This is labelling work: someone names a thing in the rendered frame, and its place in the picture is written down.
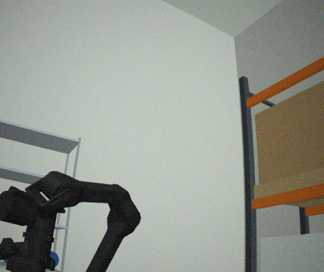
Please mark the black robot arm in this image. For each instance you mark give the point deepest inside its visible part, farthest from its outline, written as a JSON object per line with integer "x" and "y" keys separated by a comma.
{"x": 30, "y": 208}

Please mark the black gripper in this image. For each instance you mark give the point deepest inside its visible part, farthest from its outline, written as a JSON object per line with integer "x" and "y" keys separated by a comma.
{"x": 39, "y": 246}

